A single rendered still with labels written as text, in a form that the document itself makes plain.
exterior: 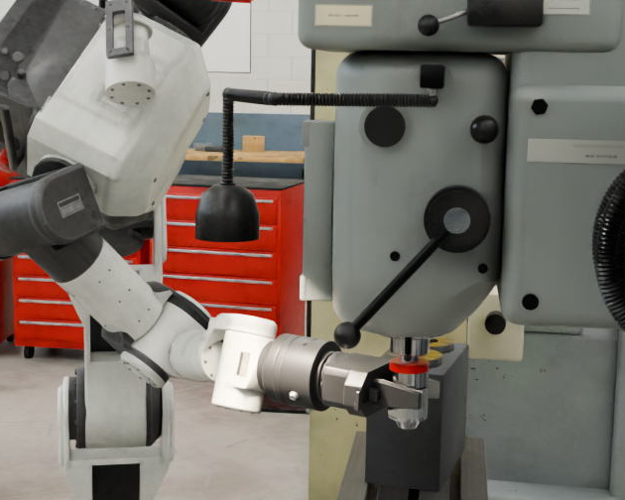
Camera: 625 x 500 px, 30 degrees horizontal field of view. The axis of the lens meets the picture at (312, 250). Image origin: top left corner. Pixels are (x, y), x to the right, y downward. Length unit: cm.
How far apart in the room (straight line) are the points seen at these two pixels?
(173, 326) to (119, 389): 35
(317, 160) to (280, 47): 914
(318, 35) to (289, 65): 922
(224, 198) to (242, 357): 27
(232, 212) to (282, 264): 471
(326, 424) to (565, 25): 215
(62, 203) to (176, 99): 23
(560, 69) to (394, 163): 20
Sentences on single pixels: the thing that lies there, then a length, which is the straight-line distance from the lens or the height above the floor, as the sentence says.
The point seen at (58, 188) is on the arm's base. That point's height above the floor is 145.
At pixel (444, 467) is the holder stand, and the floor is 100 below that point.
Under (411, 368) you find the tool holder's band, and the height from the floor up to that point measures 127.
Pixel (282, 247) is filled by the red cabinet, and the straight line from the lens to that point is 597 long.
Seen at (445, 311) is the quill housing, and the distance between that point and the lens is 130.
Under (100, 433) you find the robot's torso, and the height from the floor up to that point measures 99.
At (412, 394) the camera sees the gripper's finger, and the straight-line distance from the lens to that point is 136.
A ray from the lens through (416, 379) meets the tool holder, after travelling 138.
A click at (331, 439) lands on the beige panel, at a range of 325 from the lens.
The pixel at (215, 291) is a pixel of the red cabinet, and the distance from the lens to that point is 608.
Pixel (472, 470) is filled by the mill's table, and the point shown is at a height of 97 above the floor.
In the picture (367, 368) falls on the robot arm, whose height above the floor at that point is 126.
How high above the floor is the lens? 161
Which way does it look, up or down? 9 degrees down
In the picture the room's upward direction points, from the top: 1 degrees clockwise
